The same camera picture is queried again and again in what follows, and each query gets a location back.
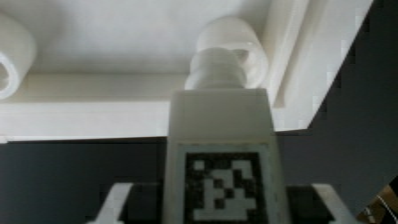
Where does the white square tabletop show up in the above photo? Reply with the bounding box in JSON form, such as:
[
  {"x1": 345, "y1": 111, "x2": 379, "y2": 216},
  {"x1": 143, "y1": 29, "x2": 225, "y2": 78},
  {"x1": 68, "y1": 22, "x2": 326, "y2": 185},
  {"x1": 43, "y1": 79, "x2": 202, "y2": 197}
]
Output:
[{"x1": 0, "y1": 0, "x2": 376, "y2": 144}]

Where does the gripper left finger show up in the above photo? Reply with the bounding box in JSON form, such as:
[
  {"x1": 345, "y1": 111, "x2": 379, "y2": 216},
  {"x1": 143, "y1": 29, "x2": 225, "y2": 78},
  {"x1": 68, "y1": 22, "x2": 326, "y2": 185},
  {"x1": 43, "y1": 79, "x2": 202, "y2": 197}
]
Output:
[{"x1": 88, "y1": 183, "x2": 134, "y2": 224}]

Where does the white leg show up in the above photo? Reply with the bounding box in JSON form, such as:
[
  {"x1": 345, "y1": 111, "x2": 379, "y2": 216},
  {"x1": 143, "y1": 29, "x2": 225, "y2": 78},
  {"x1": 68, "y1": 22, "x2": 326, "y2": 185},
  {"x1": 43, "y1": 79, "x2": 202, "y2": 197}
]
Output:
[{"x1": 162, "y1": 48, "x2": 292, "y2": 224}]

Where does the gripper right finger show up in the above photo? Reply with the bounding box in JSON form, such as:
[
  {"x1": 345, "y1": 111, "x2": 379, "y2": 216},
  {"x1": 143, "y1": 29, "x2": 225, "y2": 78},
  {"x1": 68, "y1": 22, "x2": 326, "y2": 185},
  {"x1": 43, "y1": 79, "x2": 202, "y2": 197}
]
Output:
[{"x1": 314, "y1": 183, "x2": 363, "y2": 224}]

